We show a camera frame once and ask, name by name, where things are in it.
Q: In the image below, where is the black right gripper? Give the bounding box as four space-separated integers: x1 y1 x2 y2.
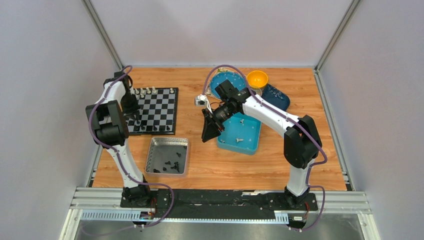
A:
202 101 233 143

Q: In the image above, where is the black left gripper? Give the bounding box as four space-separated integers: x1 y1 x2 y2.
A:
120 92 141 121

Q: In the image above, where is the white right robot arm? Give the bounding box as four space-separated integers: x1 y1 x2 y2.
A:
194 80 322 210

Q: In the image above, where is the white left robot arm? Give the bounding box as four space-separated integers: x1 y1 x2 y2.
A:
85 66 153 208

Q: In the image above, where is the black and white chessboard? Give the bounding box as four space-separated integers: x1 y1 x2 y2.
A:
126 87 179 136

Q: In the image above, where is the blue plastic bin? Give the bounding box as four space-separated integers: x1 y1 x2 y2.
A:
216 113 262 156

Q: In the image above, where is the floral rectangular tray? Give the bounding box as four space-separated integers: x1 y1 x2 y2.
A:
205 67 239 99

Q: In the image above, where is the silver metal tray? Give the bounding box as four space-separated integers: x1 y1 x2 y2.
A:
145 137 189 177

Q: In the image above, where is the light blue dotted plate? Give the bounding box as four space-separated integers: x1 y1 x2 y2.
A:
209 71 246 99

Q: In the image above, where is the yellow bowl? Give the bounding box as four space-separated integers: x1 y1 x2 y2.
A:
246 70 269 89

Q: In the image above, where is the dark blue leaf plate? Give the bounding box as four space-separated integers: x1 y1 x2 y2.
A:
261 84 291 112

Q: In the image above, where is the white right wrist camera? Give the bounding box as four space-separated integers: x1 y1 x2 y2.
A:
194 94 211 110

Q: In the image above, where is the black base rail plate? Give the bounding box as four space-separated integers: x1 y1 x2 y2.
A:
120 189 319 220

